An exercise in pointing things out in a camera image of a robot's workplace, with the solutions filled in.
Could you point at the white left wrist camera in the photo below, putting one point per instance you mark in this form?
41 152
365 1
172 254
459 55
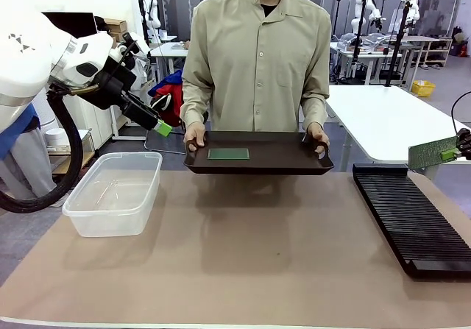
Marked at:
136 43

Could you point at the person's right hand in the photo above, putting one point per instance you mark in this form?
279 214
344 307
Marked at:
195 134

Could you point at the person's torso beige shirt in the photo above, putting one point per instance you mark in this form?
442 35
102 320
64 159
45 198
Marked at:
257 67

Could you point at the person's left hand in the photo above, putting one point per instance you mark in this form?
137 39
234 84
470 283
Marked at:
319 135

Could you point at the small white cylinder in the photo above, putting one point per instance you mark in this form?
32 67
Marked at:
54 137

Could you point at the person's right forearm beige sleeve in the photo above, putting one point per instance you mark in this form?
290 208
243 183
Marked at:
195 108

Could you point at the white background table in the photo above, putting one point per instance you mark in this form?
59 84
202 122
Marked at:
169 51
342 47

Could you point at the large white table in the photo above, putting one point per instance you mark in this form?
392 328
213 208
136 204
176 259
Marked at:
386 123

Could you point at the black computer monitor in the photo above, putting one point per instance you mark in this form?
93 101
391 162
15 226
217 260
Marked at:
77 23

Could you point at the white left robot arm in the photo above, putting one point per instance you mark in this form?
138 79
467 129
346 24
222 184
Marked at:
22 67

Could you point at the wooden shelf unit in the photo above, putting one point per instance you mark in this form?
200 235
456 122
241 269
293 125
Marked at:
423 39

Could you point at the red and blue jacket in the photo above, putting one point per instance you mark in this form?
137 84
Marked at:
173 90

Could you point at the black slotted PCB rack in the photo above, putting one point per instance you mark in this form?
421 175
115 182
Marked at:
408 215

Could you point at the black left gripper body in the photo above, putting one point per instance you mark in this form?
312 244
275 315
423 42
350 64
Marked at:
110 90

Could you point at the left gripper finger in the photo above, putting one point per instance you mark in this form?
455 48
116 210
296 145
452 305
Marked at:
162 128
141 105

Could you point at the black tripod stand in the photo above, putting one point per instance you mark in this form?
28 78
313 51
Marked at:
398 45

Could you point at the white cabinet wooden top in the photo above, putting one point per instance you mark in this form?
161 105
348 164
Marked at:
92 123

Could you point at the person's left forearm beige sleeve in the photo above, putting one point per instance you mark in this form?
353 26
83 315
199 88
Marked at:
316 104

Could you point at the chair with white garment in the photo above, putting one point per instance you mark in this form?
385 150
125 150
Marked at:
145 75

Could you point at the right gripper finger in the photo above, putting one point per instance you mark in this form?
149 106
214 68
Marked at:
449 154
464 137

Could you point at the yellow plastic basket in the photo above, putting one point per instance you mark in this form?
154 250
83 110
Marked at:
423 89

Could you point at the cardboard box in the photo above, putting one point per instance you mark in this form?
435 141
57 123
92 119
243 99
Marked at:
116 25

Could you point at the black pole stand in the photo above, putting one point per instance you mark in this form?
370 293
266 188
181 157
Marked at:
358 42

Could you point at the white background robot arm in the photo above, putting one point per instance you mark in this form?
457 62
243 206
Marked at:
414 10
154 12
373 10

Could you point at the green PCB board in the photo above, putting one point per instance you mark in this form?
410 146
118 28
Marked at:
229 154
427 156

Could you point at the grey fabric cover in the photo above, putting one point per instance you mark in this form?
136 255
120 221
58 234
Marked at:
29 167

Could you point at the clear plastic storage box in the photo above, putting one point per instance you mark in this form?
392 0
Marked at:
110 218

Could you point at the dark brown serving tray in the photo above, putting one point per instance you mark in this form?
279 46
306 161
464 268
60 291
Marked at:
265 167

